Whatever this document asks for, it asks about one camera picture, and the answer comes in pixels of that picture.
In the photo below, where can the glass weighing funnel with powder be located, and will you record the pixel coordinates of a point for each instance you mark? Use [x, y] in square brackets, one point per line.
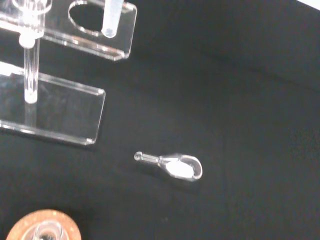
[178, 168]

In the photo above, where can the clear acrylic funnel stand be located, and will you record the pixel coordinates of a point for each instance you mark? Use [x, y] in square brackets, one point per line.
[62, 112]

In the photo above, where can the clear round-bottom flask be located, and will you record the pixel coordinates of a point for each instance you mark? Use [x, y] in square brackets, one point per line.
[47, 231]

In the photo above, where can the black cloth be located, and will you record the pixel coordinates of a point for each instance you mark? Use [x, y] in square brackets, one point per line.
[225, 100]

